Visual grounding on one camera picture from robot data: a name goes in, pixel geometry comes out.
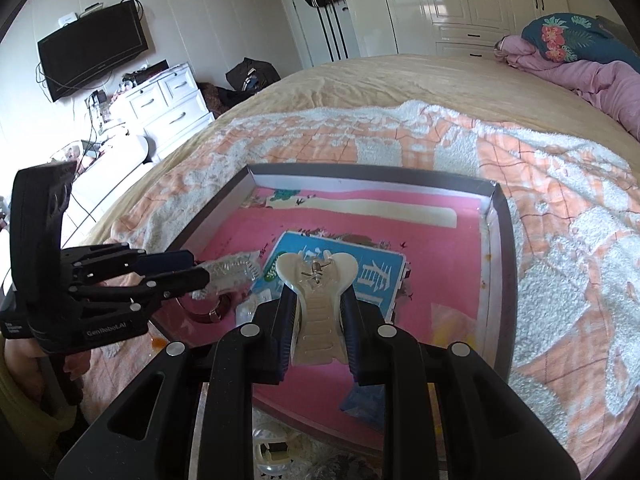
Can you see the bed with beige sheet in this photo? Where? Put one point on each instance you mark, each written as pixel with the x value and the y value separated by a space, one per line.
pixel 400 80

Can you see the brown leather wrist watch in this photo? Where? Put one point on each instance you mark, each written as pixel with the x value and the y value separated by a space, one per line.
pixel 205 310

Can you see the black bag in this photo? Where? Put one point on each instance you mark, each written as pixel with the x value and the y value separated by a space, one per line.
pixel 252 77

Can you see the white glossy wardrobe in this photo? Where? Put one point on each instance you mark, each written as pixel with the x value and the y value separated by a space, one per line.
pixel 465 5

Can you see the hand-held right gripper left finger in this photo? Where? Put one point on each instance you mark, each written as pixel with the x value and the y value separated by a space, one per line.
pixel 287 320

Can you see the large dark blue floral pillow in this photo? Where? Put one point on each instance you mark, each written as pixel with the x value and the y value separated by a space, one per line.
pixel 570 37

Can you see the white low cabinet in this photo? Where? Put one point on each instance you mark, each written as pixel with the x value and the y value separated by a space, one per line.
pixel 110 175

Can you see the pink quilt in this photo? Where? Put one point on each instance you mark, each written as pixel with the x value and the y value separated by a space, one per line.
pixel 600 85

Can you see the person's left forearm olive sleeve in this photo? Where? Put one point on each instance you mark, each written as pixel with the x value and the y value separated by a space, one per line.
pixel 25 400

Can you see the white drawer dresser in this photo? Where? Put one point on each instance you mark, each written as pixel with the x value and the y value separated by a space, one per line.
pixel 165 105

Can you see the white router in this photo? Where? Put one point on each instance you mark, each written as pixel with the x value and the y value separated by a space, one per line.
pixel 66 19

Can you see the cream hair claw clip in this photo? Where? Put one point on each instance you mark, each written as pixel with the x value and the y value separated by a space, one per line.
pixel 320 320

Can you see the white door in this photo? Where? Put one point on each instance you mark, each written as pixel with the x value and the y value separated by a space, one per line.
pixel 315 35

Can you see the grey cardboard box pink inside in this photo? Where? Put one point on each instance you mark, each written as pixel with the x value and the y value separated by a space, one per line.
pixel 450 240

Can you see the dark clothing pile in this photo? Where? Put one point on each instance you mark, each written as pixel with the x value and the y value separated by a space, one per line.
pixel 217 102

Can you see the black wall television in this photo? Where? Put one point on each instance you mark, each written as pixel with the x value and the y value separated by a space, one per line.
pixel 90 52

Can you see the orange and white fleece blanket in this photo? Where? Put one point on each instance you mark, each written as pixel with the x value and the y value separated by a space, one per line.
pixel 575 260

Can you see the person's left hand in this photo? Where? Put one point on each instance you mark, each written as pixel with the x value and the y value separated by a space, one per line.
pixel 76 367

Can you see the small blue packet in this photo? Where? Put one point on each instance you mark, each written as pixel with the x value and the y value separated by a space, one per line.
pixel 367 402

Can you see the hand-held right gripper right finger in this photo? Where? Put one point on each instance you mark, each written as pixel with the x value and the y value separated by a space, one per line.
pixel 350 325

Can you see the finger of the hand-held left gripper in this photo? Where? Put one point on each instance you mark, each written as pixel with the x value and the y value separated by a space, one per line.
pixel 175 285
pixel 165 260

